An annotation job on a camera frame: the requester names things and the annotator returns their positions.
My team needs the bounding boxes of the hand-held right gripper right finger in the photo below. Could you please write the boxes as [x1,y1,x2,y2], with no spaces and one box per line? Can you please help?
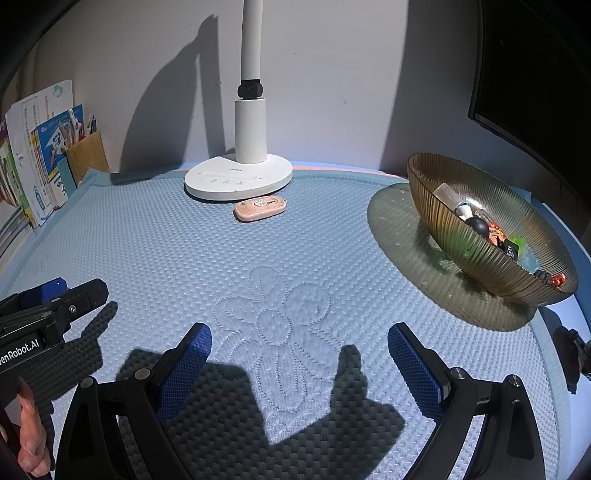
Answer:
[387,322,548,480]

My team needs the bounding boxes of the person's left hand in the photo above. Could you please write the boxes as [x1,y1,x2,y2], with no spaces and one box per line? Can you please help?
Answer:
[0,376,53,477]

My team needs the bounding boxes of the dark monitor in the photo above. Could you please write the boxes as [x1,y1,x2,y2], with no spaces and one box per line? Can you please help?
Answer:
[468,0,591,197]

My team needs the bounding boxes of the black round spiky figurine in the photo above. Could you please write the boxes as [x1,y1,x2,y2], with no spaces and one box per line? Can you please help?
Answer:
[534,270,567,291]

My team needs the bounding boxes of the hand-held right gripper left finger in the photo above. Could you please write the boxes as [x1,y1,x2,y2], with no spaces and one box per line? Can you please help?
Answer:
[55,322,214,480]

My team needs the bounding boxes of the white desk lamp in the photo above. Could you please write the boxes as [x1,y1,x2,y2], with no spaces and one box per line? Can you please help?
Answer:
[184,0,294,201]

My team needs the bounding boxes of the clear plastic box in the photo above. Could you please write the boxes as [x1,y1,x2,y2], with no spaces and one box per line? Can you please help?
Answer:
[431,183,463,209]

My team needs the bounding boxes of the row of books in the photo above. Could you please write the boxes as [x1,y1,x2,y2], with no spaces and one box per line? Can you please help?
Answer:
[0,79,85,259]

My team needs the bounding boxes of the pink oval gadget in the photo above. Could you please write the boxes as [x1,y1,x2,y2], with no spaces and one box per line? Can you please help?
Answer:
[233,194,288,223]

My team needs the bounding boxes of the bundle of pens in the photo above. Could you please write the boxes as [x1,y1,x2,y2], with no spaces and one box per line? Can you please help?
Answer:
[67,108,99,149]

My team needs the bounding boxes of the light blue quilted mat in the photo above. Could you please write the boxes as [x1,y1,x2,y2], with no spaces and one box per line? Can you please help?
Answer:
[0,164,591,480]

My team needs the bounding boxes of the pink capybara card box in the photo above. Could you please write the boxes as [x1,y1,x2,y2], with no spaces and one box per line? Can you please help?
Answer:
[486,222,509,251]

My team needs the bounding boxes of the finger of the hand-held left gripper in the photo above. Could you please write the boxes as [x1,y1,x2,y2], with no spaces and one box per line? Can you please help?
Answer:
[0,277,71,315]
[0,279,110,348]

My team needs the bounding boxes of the cardboard pen holder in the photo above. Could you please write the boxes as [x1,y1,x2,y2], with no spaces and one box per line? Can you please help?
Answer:
[64,131,112,184]

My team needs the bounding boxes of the amber ribbed glass bowl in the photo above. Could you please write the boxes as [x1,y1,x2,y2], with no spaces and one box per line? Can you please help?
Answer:
[406,152,579,307]

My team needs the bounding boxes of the black clamp mount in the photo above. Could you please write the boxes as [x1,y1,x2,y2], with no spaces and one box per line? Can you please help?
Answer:
[553,325,591,394]

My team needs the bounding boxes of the black-haired doll figurine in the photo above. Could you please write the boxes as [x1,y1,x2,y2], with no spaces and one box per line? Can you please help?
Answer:
[454,203,491,239]

